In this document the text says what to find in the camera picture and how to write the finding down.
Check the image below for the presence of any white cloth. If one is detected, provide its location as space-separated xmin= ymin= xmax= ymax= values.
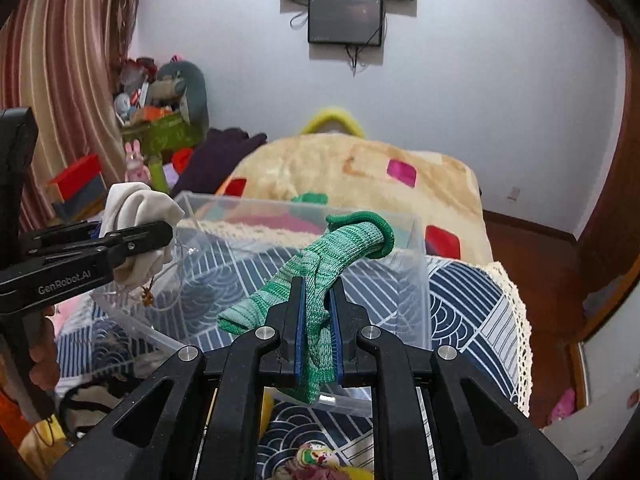
xmin=98 ymin=181 xmax=187 ymax=288

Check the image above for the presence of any grey plush dinosaur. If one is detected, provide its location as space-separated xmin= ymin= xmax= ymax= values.
xmin=145 ymin=61 xmax=209 ymax=132

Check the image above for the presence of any clear plastic storage box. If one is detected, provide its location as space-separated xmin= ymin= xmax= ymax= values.
xmin=92 ymin=190 xmax=433 ymax=418

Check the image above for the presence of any striped red beige curtain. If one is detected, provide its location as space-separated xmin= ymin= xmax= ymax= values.
xmin=1 ymin=0 xmax=139 ymax=231

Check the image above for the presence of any person left hand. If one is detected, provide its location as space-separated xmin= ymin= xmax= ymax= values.
xmin=29 ymin=307 xmax=60 ymax=391

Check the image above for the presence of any dark purple garment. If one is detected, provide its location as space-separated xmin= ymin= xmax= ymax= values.
xmin=170 ymin=128 xmax=268 ymax=197

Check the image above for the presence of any small black wall monitor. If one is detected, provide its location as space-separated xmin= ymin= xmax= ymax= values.
xmin=307 ymin=0 xmax=384 ymax=48

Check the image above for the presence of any green storage bin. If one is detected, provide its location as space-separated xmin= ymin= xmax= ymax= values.
xmin=122 ymin=113 xmax=205 ymax=157

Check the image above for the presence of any floral fabric scrunchie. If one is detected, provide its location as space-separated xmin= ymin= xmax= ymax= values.
xmin=271 ymin=442 xmax=374 ymax=480

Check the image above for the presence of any red box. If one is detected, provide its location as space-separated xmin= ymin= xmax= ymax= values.
xmin=46 ymin=154 xmax=102 ymax=203

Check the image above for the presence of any green bottle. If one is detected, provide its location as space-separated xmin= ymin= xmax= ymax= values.
xmin=146 ymin=155 xmax=169 ymax=194

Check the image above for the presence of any green knitted sock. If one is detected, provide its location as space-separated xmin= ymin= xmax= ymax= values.
xmin=217 ymin=211 xmax=395 ymax=404

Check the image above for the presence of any pink rabbit plush toy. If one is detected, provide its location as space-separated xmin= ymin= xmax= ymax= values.
xmin=125 ymin=139 xmax=151 ymax=184

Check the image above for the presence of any beige patchwork blanket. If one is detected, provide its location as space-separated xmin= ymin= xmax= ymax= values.
xmin=218 ymin=133 xmax=492 ymax=266

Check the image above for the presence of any blue white patterned tablecloth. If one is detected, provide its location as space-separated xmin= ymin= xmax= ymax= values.
xmin=56 ymin=226 xmax=530 ymax=479

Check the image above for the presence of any wooden door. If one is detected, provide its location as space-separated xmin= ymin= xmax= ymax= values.
xmin=574 ymin=24 xmax=640 ymax=340

